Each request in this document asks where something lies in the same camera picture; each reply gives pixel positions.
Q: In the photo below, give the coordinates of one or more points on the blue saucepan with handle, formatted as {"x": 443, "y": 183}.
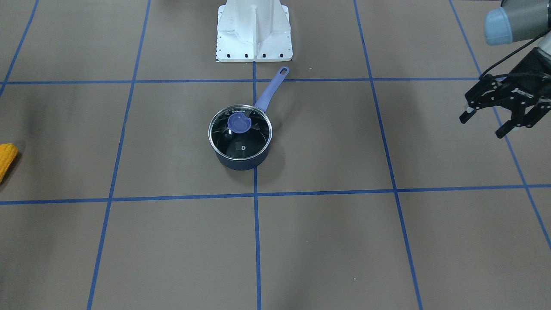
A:
{"x": 262, "y": 103}

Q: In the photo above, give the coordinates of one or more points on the glass pot lid blue knob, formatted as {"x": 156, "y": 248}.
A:
{"x": 240, "y": 133}

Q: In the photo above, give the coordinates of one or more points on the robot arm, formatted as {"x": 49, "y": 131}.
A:
{"x": 520, "y": 20}

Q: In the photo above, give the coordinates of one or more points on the yellow corn cob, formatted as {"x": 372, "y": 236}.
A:
{"x": 8, "y": 153}

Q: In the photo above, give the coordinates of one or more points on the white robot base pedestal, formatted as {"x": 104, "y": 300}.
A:
{"x": 253, "y": 31}

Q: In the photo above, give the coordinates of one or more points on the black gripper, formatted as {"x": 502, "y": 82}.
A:
{"x": 522, "y": 93}

